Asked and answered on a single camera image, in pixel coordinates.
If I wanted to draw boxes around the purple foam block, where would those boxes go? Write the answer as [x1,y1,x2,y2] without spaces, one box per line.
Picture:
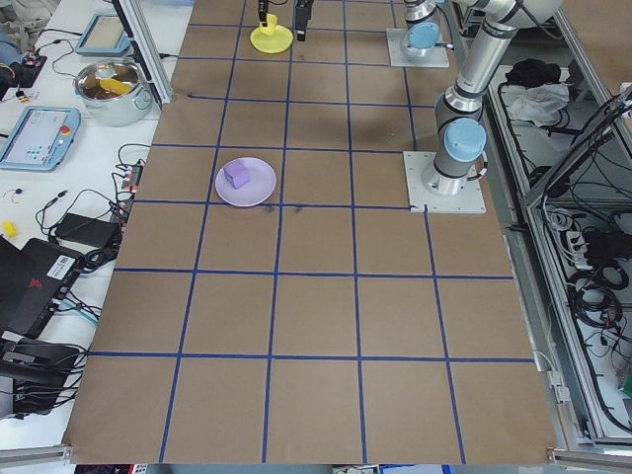
[222,162,252,191]

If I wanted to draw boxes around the yellow round plate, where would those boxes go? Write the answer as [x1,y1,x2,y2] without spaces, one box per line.
[249,23,294,55]

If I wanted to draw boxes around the light blue teach pendant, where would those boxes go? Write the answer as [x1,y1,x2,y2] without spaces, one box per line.
[74,13,134,57]
[0,107,82,173]

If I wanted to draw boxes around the glass pot lid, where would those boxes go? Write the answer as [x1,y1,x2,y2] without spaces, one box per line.
[75,58,143,101]

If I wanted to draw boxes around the yellow plastic piece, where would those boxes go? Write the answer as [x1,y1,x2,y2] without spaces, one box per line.
[98,76,128,99]

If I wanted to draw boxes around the purple round plate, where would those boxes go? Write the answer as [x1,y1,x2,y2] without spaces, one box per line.
[214,156,277,208]

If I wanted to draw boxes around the stainless steel pot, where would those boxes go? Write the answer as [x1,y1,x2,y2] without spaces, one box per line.
[73,57,152,128]

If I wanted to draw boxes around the black power strip red plugs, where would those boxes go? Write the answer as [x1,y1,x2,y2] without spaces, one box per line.
[111,161,145,224]

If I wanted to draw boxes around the black cloth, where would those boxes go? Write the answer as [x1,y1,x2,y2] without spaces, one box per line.
[504,57,563,86]

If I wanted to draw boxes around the white crumpled cloth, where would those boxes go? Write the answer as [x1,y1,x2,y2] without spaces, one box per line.
[508,82,573,127]

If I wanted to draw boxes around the black power adapter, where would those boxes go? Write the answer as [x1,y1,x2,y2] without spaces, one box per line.
[52,211,121,247]

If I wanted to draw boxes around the white power strip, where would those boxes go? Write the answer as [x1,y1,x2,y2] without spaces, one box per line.
[562,229,590,271]

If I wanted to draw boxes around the black computer red logo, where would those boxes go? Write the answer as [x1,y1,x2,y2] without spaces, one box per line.
[0,236,84,341]

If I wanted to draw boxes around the black power brick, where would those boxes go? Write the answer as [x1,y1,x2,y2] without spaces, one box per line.
[585,227,621,261]

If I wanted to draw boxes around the black electronic device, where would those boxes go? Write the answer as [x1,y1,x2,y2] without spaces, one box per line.
[0,338,84,419]

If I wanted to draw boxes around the aluminium profile bar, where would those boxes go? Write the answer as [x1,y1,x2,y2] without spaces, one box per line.
[0,442,75,466]
[544,445,632,469]

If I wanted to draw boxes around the white square base plate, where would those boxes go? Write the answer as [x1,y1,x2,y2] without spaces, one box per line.
[385,28,451,68]
[402,150,488,216]

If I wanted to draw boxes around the aluminium profile post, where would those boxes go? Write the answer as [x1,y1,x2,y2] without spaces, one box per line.
[111,0,175,105]

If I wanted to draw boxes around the V-shaped metal bar frame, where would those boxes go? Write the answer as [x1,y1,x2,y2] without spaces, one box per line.
[451,0,632,451]

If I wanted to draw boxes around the black cable bundle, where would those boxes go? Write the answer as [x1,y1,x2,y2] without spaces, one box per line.
[565,264,624,330]

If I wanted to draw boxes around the small metal bracket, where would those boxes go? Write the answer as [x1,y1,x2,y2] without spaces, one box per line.
[546,368,570,405]

